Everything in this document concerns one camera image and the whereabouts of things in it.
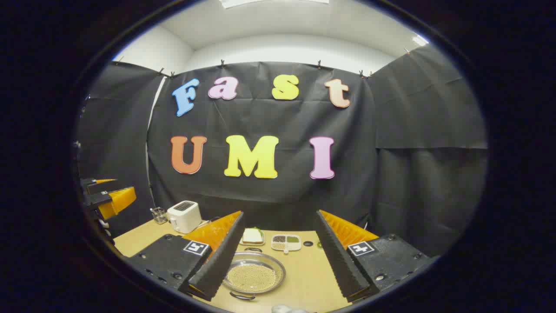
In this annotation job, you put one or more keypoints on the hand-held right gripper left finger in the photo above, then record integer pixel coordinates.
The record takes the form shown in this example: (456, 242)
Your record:
(219, 261)

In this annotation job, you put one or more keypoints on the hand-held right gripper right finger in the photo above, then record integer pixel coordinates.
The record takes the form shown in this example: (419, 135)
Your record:
(336, 261)

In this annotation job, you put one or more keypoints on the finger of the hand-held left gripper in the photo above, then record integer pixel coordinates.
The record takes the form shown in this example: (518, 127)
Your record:
(117, 201)
(97, 181)

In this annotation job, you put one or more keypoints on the stainless steel pot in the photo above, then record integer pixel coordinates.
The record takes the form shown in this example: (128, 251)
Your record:
(254, 271)

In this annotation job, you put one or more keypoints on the small white sandwich plate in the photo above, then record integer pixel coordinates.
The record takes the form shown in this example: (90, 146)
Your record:
(252, 244)

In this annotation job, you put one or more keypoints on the pile of soybeans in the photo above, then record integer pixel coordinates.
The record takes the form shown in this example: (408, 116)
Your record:
(252, 278)

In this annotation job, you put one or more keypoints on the sandwich with lettuce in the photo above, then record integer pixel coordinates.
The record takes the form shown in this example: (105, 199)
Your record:
(252, 235)

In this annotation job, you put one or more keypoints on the white divided plate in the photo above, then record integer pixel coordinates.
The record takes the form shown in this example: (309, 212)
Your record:
(292, 246)

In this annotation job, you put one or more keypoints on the white toaster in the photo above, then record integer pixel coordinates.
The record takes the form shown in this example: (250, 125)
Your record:
(184, 217)

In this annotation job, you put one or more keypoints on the ceiling light panel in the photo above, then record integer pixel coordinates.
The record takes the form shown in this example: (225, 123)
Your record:
(420, 40)
(269, 2)

